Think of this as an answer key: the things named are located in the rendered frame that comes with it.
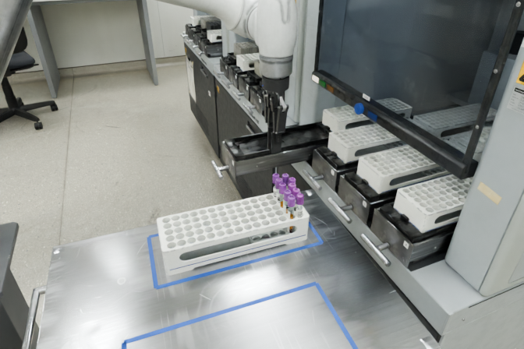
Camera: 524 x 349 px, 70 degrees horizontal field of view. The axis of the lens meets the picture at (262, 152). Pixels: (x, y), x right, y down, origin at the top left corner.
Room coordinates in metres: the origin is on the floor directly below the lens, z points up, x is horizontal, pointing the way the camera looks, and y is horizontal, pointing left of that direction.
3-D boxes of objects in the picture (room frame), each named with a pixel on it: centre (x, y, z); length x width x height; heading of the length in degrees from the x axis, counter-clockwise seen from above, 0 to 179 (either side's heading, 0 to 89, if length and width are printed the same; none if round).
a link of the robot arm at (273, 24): (0.99, -0.03, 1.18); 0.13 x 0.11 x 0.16; 24
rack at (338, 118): (1.16, -0.36, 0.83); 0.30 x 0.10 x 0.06; 112
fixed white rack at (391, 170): (0.85, -0.41, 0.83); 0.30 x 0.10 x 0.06; 112
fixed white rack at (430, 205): (0.71, -0.47, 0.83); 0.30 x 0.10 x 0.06; 112
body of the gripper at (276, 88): (0.98, -0.04, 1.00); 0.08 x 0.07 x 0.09; 22
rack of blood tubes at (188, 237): (0.58, 0.06, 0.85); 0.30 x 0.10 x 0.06; 110
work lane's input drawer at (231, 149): (1.09, -0.19, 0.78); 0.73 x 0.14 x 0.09; 112
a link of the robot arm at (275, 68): (0.98, -0.04, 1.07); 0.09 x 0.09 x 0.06
